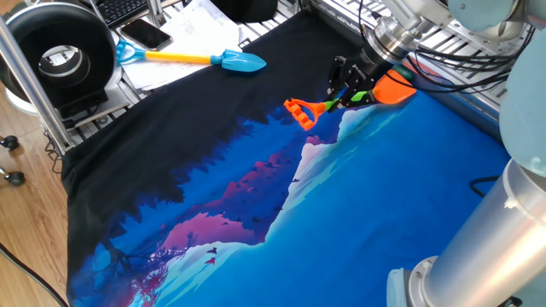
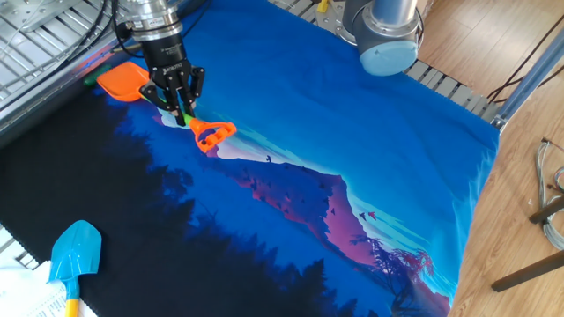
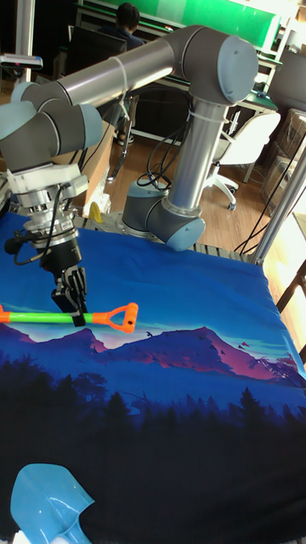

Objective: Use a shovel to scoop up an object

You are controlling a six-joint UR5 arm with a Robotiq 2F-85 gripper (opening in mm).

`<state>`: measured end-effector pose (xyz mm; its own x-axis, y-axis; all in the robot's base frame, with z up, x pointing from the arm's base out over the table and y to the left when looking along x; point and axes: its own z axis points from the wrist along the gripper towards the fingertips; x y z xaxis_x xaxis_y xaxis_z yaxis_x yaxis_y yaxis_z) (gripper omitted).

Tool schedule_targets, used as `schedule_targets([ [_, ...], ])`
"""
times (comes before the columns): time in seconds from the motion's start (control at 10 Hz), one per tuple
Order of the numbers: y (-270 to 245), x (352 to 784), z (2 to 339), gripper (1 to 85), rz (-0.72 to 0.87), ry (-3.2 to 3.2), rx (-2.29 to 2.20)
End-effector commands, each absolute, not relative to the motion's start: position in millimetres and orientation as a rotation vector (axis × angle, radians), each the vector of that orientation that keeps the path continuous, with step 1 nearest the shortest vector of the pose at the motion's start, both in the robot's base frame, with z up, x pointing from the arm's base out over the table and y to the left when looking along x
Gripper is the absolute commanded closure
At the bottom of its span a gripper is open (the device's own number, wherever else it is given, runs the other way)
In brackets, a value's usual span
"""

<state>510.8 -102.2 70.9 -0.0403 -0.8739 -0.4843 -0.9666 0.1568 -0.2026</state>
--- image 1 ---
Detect aluminium frame post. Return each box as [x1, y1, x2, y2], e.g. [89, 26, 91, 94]
[0, 16, 76, 154]

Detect black cable bundle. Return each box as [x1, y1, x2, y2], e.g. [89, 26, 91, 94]
[357, 0, 537, 94]

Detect black smartphone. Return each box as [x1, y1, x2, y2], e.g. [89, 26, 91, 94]
[119, 18, 174, 52]

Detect black cap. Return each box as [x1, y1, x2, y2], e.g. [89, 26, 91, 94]
[211, 0, 279, 24]

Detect black computer keyboard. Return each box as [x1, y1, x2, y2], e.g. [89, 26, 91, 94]
[91, 0, 150, 29]

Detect short aluminium post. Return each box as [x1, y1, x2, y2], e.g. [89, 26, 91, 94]
[146, 0, 166, 27]

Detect green toy cucumber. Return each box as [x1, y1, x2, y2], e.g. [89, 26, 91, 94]
[394, 63, 415, 82]

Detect mountain landscape printed cloth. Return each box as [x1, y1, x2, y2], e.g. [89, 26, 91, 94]
[61, 10, 513, 307]

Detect white printed paper sheets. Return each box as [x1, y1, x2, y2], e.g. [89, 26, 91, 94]
[121, 0, 253, 92]

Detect black round duct fan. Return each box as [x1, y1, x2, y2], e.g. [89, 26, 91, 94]
[0, 2, 117, 110]

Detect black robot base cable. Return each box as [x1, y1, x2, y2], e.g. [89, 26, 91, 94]
[468, 174, 500, 198]

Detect orange green toy shovel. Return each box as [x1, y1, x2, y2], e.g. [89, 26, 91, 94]
[283, 69, 418, 131]

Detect black floor cable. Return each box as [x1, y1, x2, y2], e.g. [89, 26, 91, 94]
[0, 242, 69, 307]

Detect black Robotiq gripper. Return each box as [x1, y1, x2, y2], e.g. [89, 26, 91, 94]
[327, 49, 392, 110]

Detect blue yellow toy shovel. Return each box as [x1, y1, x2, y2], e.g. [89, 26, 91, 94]
[114, 38, 268, 73]

